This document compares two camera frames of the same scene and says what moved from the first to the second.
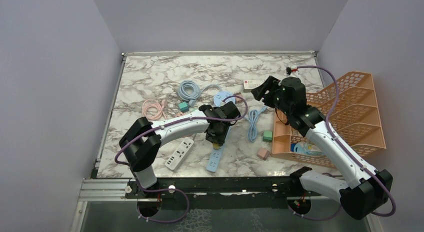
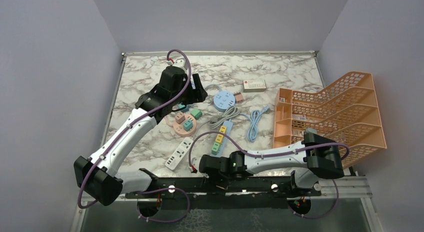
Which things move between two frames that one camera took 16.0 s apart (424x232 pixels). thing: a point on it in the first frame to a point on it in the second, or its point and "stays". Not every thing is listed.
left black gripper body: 219,136 to 192,95
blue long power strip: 216,156 stays
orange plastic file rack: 354,120 stays
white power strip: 175,158 stays
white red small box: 248,85 stays
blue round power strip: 222,97 stays
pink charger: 238,100 stays
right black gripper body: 273,98 to 222,179
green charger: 267,136 to 215,148
